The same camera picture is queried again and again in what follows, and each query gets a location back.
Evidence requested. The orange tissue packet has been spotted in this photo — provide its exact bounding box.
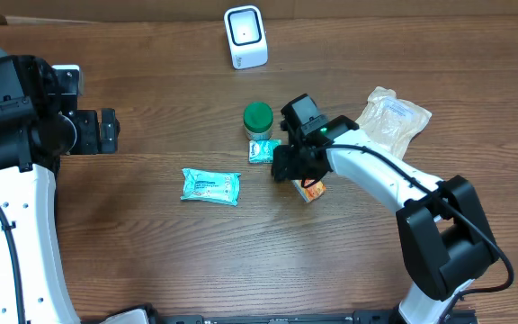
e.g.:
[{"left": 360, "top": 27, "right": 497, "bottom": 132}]
[{"left": 292, "top": 179, "right": 326, "bottom": 203}]

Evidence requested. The teal tissue packet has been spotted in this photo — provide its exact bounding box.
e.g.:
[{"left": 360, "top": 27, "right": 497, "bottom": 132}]
[{"left": 248, "top": 139, "right": 281, "bottom": 164}]

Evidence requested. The green lid plastic jar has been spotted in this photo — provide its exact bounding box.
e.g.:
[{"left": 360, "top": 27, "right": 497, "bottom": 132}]
[{"left": 243, "top": 102, "right": 273, "bottom": 140}]

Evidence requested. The beige snack pouch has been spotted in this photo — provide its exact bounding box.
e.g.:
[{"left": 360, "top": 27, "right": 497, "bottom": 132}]
[{"left": 355, "top": 86, "right": 432, "bottom": 159}]

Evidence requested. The teal wet wipes pack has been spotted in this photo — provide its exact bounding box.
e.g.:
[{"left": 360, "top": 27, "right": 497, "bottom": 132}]
[{"left": 181, "top": 168, "right": 240, "bottom": 206}]

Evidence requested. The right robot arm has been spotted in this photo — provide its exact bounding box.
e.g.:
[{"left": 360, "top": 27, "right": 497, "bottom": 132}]
[{"left": 272, "top": 94, "right": 500, "bottom": 323}]

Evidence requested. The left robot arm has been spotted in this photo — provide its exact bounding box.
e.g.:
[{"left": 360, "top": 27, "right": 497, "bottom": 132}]
[{"left": 0, "top": 50, "right": 120, "bottom": 323}]

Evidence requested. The white barcode scanner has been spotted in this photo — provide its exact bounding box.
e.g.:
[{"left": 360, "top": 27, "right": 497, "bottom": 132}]
[{"left": 224, "top": 4, "right": 269, "bottom": 70}]

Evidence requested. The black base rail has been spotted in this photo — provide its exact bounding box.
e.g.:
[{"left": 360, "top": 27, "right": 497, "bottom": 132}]
[{"left": 159, "top": 308, "right": 479, "bottom": 324}]

